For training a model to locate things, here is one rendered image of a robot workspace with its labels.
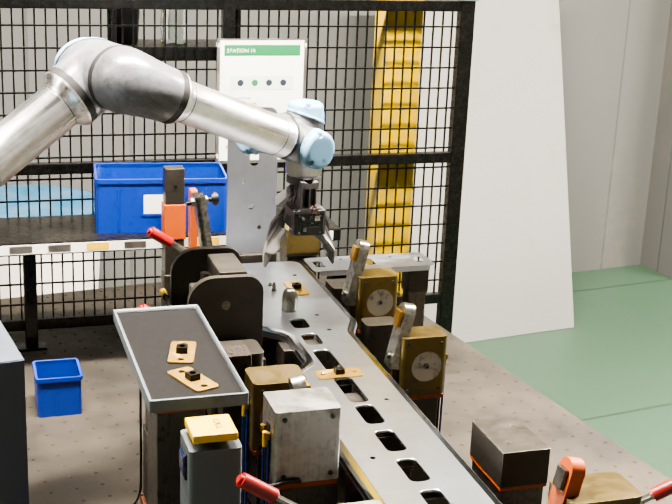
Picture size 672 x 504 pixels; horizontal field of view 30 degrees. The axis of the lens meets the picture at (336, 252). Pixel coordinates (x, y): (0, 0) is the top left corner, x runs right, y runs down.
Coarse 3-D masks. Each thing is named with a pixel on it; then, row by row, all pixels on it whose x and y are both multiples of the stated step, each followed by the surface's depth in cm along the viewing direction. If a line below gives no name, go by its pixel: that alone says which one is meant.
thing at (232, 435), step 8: (200, 416) 166; (208, 416) 166; (216, 416) 166; (224, 416) 167; (192, 424) 164; (200, 424) 164; (208, 424) 164; (216, 424) 164; (224, 424) 164; (232, 424) 164; (192, 432) 162; (200, 432) 162; (208, 432) 162; (216, 432) 162; (224, 432) 162; (232, 432) 162; (192, 440) 161; (200, 440) 161; (208, 440) 161; (216, 440) 162; (224, 440) 162
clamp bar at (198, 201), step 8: (200, 192) 256; (192, 200) 254; (200, 200) 253; (208, 200) 255; (216, 200) 254; (200, 208) 253; (200, 216) 254; (208, 216) 255; (200, 224) 254; (208, 224) 255; (200, 232) 255; (208, 232) 256; (200, 240) 257; (208, 240) 256
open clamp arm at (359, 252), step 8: (360, 240) 261; (352, 248) 263; (360, 248) 260; (368, 248) 261; (352, 256) 262; (360, 256) 261; (352, 264) 263; (360, 264) 262; (352, 272) 262; (360, 272) 262; (352, 280) 262; (344, 288) 265; (352, 288) 263; (344, 296) 265; (352, 296) 263; (352, 304) 264
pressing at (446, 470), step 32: (320, 288) 268; (288, 320) 248; (320, 320) 249; (352, 320) 251; (352, 352) 233; (320, 384) 218; (384, 384) 220; (352, 416) 206; (384, 416) 207; (416, 416) 207; (352, 448) 195; (384, 448) 195; (416, 448) 196; (448, 448) 197; (352, 480) 187; (384, 480) 185; (448, 480) 186; (480, 480) 187
